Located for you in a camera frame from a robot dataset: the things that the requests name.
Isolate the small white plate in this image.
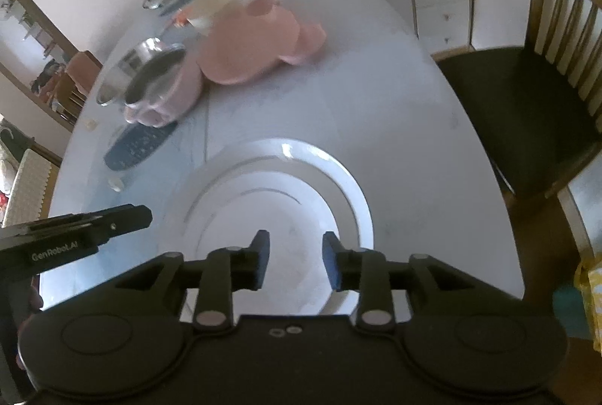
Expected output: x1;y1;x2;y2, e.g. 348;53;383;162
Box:
182;155;361;317

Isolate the large white plate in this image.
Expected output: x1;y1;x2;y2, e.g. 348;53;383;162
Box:
161;136;377;317

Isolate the large steel bowl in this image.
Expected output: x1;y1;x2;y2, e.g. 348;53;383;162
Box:
96;37;164;106

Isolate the pink pot steel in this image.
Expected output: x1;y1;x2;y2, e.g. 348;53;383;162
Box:
123;44;203;128

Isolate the pink bear-shaped plate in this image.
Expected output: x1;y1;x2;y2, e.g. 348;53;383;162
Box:
197;0;327;86

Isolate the cream bowl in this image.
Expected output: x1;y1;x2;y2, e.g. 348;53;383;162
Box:
184;0;241;33

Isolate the person's left hand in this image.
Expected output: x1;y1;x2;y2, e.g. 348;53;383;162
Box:
13;283;45;370

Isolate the sofa with white cover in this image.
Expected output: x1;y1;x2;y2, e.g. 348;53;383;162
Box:
1;120;61;228

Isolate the wooden chair left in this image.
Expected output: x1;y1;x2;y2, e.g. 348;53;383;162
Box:
49;67;89;126

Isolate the wooden chair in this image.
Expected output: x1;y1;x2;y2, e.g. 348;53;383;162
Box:
430;0;602;246
49;67;89;126

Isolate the pink towel on chair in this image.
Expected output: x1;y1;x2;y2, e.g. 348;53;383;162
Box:
65;50;102;96

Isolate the yellow cartoon box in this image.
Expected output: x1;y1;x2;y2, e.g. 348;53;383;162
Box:
573;255;602;353

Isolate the wooden chair right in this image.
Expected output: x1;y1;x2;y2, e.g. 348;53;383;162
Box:
430;0;602;246

